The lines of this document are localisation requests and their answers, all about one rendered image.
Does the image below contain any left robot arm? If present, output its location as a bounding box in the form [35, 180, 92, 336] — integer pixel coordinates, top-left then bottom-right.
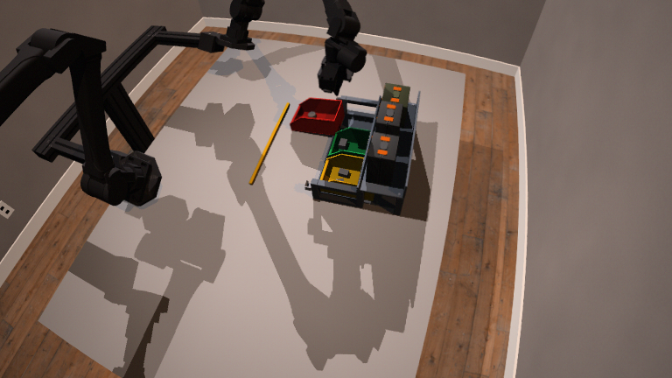
[220, 0, 367, 93]

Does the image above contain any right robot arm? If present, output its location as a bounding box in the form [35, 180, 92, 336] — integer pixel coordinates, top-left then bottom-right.
[0, 28, 151, 206]

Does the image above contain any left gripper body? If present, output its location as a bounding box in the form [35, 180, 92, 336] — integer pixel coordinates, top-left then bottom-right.
[318, 58, 354, 85]

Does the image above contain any green open bin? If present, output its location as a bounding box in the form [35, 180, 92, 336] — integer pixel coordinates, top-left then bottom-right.
[328, 127, 371, 158]

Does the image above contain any red bin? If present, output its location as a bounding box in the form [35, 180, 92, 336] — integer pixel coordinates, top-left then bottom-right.
[290, 98, 345, 136]

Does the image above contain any dark grey shelf rack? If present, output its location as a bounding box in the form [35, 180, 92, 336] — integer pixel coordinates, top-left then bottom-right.
[304, 91, 421, 215]

